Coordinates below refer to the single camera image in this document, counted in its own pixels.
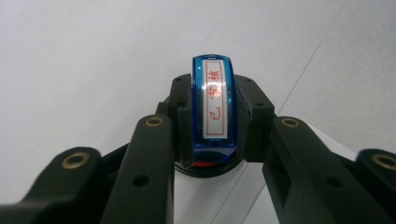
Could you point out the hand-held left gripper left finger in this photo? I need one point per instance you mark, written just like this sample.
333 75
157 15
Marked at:
182 130

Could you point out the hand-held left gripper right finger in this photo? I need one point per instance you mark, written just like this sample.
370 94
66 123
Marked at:
253 124

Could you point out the blue stamp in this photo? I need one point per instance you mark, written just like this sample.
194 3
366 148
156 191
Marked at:
214 99

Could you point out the red ink pad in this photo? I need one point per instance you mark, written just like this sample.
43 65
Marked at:
214 171

